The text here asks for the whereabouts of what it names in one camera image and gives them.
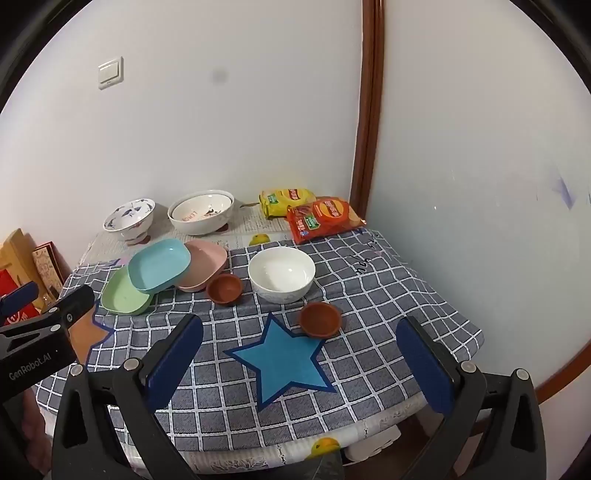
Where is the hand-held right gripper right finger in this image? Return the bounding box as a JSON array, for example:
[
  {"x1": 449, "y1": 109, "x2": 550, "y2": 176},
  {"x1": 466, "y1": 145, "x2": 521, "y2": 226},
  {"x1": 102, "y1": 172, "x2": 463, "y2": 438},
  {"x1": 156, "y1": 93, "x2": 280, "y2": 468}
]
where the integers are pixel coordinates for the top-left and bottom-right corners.
[{"x1": 396, "y1": 316, "x2": 555, "y2": 480}]

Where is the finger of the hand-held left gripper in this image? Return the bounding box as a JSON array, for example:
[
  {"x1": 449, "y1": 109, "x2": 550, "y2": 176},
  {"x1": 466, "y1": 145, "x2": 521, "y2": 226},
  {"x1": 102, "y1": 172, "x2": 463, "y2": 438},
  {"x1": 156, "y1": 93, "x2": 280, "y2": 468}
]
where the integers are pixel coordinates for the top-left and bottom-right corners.
[
  {"x1": 46, "y1": 285, "x2": 96, "y2": 331},
  {"x1": 0, "y1": 281, "x2": 40, "y2": 319}
]

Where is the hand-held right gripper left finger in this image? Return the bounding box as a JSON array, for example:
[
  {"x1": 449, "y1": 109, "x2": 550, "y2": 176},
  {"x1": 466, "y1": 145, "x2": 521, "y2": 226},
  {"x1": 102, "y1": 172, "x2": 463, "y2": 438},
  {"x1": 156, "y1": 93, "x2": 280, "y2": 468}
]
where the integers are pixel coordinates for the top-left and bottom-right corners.
[{"x1": 51, "y1": 314, "x2": 205, "y2": 480}]

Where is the green plate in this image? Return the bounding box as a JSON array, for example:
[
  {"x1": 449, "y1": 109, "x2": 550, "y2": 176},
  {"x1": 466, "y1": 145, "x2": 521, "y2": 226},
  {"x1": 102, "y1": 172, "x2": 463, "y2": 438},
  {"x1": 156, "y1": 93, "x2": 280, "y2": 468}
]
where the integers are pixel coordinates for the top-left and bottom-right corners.
[{"x1": 100, "y1": 267, "x2": 155, "y2": 316}]

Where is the small brown bowl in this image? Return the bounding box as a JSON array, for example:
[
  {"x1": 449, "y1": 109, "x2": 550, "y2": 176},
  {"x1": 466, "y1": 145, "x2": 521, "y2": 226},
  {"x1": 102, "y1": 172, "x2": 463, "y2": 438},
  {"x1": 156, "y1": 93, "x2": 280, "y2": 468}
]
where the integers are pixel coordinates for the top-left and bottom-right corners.
[
  {"x1": 206, "y1": 273, "x2": 244, "y2": 306},
  {"x1": 299, "y1": 302, "x2": 343, "y2": 339}
]

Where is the blue plate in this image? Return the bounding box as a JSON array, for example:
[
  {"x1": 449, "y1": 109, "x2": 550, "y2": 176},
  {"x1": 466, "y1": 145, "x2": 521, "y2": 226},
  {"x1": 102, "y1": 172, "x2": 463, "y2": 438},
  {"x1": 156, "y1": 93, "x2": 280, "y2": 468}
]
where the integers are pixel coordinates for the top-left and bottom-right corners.
[{"x1": 128, "y1": 238, "x2": 192, "y2": 293}]

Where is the pink plate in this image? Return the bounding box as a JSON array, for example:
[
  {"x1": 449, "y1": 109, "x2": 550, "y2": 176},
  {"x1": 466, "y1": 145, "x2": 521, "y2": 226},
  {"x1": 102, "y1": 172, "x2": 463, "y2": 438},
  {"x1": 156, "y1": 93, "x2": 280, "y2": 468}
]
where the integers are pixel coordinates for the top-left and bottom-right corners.
[{"x1": 177, "y1": 239, "x2": 228, "y2": 293}]

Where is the plain white bowl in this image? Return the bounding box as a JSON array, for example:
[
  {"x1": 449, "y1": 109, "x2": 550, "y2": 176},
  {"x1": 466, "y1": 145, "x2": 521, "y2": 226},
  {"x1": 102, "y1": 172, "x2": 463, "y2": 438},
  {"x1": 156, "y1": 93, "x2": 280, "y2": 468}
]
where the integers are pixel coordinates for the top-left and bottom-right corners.
[{"x1": 248, "y1": 246, "x2": 317, "y2": 304}]

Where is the red paper bag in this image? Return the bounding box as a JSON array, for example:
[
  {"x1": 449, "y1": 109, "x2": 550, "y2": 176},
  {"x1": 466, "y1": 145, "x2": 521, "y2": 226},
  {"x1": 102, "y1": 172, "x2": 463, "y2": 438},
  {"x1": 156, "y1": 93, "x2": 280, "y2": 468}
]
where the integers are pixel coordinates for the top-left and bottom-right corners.
[{"x1": 0, "y1": 270, "x2": 40, "y2": 324}]

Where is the patterned box with red edge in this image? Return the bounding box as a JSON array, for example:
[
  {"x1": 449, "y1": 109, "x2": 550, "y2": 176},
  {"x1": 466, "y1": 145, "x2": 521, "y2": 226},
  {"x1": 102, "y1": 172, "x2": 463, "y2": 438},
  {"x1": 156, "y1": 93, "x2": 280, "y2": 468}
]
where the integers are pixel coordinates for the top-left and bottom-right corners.
[{"x1": 31, "y1": 242, "x2": 71, "y2": 301}]

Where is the wooden box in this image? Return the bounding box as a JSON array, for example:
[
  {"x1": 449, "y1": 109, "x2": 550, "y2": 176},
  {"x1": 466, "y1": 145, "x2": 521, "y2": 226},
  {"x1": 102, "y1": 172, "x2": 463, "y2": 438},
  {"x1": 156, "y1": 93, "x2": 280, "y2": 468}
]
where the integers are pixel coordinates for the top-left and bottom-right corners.
[{"x1": 0, "y1": 228, "x2": 47, "y2": 296}]

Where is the grey checked cloth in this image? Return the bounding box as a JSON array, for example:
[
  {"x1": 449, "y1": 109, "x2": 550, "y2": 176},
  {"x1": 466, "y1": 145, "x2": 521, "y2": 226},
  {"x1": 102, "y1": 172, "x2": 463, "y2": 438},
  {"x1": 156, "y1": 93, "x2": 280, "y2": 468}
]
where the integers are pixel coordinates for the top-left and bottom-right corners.
[{"x1": 32, "y1": 228, "x2": 485, "y2": 450}]

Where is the blue patterned white bowl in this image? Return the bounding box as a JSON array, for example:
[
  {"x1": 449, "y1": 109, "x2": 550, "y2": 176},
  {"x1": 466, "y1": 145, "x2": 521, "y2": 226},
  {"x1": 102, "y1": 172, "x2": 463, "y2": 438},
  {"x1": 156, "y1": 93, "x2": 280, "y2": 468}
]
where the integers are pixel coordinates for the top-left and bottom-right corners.
[{"x1": 102, "y1": 198, "x2": 156, "y2": 245}]

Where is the large white bowl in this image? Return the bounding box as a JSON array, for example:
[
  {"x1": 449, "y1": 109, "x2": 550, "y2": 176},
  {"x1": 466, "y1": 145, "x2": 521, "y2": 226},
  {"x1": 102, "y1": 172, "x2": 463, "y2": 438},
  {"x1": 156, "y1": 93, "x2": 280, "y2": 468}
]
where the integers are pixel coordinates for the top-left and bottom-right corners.
[{"x1": 167, "y1": 189, "x2": 236, "y2": 235}]

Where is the white bowl with orange print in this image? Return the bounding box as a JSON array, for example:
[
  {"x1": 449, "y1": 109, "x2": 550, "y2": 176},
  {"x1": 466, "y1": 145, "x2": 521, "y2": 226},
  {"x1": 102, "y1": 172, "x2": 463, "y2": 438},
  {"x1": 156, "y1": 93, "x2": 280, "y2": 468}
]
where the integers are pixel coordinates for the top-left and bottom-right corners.
[{"x1": 170, "y1": 194, "x2": 232, "y2": 222}]

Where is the red snack packet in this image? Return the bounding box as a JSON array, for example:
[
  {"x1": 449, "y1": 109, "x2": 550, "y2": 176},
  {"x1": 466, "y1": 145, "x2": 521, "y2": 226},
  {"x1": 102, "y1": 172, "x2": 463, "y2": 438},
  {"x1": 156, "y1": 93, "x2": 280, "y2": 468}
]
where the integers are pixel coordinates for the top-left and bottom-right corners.
[{"x1": 286, "y1": 197, "x2": 368, "y2": 244}]

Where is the yellow snack packet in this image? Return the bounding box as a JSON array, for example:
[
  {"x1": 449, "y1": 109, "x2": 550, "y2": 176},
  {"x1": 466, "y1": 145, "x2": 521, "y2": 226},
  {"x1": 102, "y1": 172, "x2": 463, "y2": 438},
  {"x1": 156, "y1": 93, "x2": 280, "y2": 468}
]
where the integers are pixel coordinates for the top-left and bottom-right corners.
[{"x1": 259, "y1": 187, "x2": 317, "y2": 219}]

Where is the white light switch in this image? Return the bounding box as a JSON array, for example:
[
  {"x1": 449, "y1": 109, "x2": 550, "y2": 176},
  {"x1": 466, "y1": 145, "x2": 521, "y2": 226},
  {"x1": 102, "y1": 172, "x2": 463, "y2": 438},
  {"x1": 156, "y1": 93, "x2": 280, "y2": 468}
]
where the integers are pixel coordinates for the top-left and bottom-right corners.
[{"x1": 97, "y1": 56, "x2": 124, "y2": 90}]

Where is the brown door frame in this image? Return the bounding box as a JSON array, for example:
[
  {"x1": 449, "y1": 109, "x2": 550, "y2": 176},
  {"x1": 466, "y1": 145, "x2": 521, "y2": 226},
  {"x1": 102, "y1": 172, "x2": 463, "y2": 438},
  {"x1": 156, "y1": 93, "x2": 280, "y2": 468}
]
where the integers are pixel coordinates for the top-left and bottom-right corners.
[{"x1": 349, "y1": 0, "x2": 385, "y2": 227}]

